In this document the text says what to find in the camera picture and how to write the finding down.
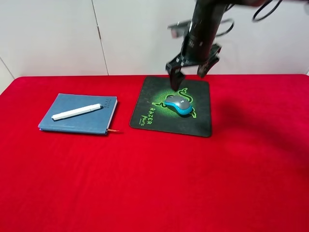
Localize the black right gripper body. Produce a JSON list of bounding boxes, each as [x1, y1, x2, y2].
[[166, 36, 222, 71]]

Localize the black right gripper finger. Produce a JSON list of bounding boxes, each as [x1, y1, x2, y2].
[[197, 57, 220, 78], [168, 68, 185, 91]]

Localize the grey blue computer mouse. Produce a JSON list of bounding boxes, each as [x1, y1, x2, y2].
[[164, 95, 193, 117]]

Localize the white pen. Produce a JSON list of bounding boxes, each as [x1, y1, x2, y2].
[[51, 103, 102, 121]]

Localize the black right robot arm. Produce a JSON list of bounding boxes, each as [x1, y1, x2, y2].
[[166, 0, 282, 91]]

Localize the blue hardcover notebook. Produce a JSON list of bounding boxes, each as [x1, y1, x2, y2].
[[38, 93, 118, 135]]

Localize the black green Razer mousepad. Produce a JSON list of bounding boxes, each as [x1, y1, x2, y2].
[[130, 76, 211, 137]]

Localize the red velvet tablecloth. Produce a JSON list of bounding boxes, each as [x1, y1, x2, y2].
[[0, 74, 309, 232]]

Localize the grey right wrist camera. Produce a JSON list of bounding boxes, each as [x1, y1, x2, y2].
[[168, 20, 191, 39]]

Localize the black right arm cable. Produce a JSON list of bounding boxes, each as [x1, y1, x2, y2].
[[216, 0, 285, 37]]

